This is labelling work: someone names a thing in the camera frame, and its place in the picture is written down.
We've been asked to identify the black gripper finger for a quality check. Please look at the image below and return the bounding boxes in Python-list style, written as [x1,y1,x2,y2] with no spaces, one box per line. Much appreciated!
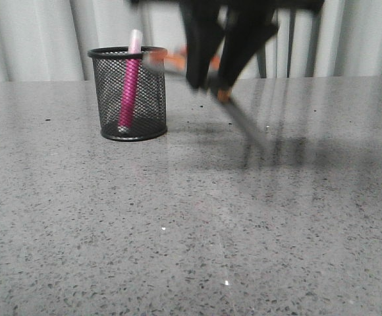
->
[179,1,224,90]
[217,6,278,94]

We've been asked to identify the pink marker pen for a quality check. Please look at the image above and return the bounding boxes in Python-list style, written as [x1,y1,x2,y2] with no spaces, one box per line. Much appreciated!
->
[118,29,143,134]

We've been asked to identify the black mesh pen bin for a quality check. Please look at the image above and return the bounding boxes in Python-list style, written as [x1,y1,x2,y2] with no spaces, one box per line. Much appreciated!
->
[88,46,167,142]

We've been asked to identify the grey orange scissors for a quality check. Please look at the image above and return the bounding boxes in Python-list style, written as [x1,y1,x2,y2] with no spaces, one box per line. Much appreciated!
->
[143,49,267,151]

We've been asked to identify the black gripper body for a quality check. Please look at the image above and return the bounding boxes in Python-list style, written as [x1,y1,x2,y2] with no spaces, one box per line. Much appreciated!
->
[130,0,325,14]

